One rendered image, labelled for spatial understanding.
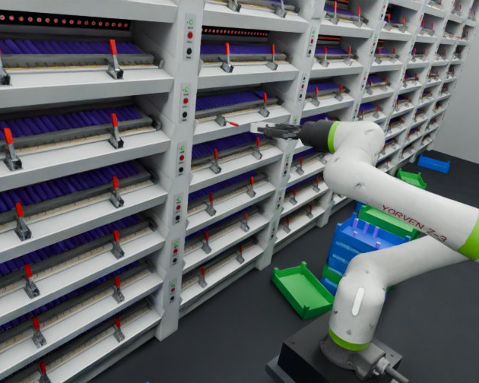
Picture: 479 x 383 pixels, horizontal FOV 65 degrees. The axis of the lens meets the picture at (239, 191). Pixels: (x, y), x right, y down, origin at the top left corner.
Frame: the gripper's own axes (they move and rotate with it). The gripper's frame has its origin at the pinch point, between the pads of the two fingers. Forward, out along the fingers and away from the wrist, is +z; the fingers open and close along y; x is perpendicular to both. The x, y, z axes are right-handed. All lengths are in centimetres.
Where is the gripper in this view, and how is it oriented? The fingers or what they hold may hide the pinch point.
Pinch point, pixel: (261, 128)
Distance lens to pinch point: 126.3
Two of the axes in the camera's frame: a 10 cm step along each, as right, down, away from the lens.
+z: -7.8, -2.1, 6.0
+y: 6.3, -2.7, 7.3
